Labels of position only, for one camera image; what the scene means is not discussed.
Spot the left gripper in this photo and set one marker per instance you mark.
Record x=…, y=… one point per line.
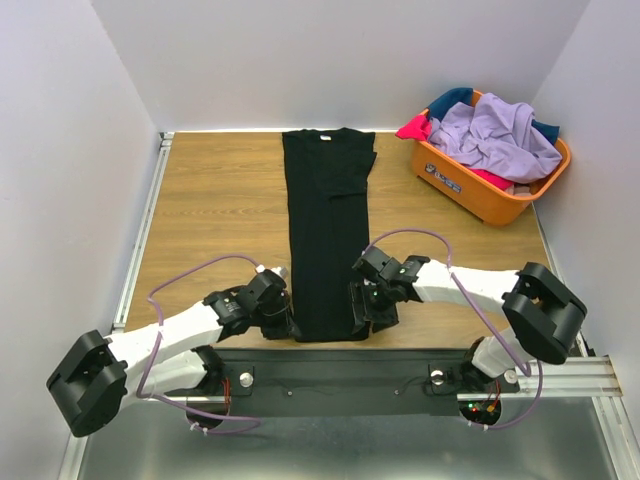
x=286, y=329

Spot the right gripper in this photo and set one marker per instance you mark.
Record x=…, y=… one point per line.
x=373, y=314

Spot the black t shirt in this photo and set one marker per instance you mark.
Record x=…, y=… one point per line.
x=326, y=175

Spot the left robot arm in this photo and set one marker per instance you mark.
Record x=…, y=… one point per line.
x=101, y=375

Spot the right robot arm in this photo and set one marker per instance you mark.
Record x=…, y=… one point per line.
x=543, y=314

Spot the orange laundry basket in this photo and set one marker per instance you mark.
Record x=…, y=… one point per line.
x=494, y=200

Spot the pink t shirt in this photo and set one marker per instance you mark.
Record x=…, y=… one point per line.
x=418, y=128

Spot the dark blue t shirt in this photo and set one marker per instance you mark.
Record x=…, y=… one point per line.
x=441, y=105

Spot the lavender t shirt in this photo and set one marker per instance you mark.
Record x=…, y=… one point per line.
x=497, y=137

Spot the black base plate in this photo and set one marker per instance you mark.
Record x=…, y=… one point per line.
x=303, y=382

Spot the right side aluminium rail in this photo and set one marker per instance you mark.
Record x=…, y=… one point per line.
x=581, y=347

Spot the aluminium frame rail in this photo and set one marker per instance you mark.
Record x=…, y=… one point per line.
x=565, y=375

